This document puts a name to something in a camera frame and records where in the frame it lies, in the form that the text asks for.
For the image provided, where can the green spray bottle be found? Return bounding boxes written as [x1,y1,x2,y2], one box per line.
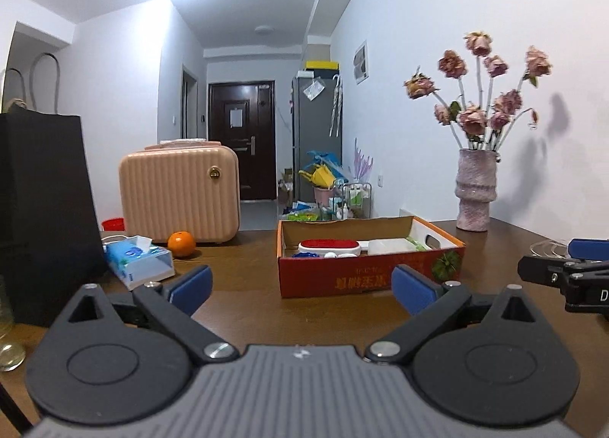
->
[406,237,430,251]

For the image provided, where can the white pill bottle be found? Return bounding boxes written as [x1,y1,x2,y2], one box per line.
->
[367,238,417,256]

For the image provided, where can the blue gear-shaped lid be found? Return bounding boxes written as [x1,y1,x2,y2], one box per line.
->
[291,251,326,259]

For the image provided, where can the blue tissue pack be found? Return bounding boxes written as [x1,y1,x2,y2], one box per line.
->
[102,235,175,291]

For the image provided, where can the orange fruit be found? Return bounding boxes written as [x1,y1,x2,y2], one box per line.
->
[167,231,197,259]

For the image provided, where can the red cardboard box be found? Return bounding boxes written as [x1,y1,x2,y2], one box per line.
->
[277,216,466,299]

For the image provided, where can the white ribbed cap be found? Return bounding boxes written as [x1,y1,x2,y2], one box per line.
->
[324,251,358,259]

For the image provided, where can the pink ribbed suitcase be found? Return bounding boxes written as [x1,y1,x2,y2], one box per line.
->
[119,139,241,243]

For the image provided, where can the pink textured vase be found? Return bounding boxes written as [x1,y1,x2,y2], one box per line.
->
[455,149,497,233]

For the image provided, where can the red white lint brush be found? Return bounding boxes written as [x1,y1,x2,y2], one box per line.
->
[298,239,370,256]

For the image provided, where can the black paper bag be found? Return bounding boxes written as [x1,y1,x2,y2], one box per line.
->
[0,52,110,329]

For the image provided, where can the yellow watering can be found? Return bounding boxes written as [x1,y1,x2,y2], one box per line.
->
[298,165,335,189]

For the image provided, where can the glass jar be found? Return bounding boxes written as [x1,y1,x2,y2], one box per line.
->
[0,278,26,372]

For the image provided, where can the dried pink flowers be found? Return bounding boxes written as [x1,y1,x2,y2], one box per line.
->
[403,30,553,154]

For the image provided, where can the dark brown door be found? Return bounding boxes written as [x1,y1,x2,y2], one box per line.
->
[207,81,277,201]

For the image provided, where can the grey refrigerator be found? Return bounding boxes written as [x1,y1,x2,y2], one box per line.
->
[291,69,343,202]

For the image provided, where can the yellow box on fridge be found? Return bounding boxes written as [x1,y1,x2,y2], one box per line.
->
[304,61,340,71]

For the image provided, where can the white cable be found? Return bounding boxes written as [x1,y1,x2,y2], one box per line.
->
[528,239,572,259]

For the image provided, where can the wire storage rack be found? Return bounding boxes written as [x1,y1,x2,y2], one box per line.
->
[328,182,373,221]

